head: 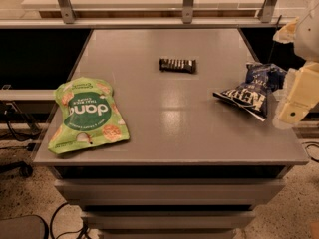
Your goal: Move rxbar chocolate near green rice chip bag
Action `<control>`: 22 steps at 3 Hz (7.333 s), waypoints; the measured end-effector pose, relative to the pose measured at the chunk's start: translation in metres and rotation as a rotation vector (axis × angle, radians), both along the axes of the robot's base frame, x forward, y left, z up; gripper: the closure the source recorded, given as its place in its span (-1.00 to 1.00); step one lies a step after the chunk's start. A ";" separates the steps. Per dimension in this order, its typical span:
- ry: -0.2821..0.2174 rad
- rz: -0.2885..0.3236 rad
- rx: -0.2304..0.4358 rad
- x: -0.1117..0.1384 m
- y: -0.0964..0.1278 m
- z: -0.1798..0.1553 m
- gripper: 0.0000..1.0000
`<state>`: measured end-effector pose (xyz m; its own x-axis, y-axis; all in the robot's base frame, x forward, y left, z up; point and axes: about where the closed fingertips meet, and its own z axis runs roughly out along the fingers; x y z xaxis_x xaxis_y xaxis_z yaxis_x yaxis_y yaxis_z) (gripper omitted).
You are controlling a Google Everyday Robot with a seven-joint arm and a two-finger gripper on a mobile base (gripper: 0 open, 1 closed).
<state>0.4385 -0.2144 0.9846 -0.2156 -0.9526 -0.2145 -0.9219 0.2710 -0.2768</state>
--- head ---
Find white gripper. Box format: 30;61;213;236
272;0;319;129

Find black rxbar chocolate bar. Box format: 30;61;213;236
159;58;196;74

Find dark blue chip bag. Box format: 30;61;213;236
213;63;287;121

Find green rice chip bag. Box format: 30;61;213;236
48;77;130;154

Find grey drawer cabinet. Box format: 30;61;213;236
53;165;293;239

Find black office chair base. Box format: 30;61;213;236
0;100;43;178

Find dark grey floor object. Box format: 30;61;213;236
0;215;49;239

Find grey metal railing frame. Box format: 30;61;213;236
0;0;319;30

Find black floor cables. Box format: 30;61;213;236
49;201;92;239

